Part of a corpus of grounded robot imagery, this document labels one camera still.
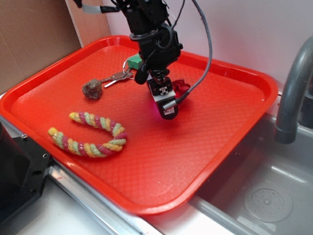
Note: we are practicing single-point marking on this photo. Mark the gripper mounted camera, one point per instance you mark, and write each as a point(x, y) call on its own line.
point(163, 94)

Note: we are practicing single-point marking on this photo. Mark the silver keys left pair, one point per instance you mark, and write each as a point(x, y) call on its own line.
point(117, 77)

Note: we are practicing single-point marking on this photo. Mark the red plastic tray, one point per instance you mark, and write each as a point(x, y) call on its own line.
point(163, 162)

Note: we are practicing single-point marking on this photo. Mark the grey toy faucet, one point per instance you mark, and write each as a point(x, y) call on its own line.
point(296, 104)

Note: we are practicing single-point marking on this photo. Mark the green rectangular block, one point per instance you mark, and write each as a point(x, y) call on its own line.
point(135, 62)

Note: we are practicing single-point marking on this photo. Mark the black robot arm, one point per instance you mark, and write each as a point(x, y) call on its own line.
point(151, 29)

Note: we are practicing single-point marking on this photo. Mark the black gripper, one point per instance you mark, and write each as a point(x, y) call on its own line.
point(158, 49)

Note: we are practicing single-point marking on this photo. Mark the multicolour twisted rope toy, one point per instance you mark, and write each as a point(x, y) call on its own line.
point(119, 137)

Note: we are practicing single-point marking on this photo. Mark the brown cardboard panel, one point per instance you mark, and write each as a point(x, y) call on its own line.
point(37, 33)

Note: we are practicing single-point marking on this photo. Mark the brown rock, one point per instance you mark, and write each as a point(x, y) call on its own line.
point(92, 89)

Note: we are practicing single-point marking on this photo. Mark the red paper ball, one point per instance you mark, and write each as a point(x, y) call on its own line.
point(180, 87)

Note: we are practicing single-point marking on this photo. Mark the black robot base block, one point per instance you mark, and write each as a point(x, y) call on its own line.
point(24, 166)

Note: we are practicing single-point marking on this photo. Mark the grey toy sink basin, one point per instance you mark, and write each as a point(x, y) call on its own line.
point(263, 187)

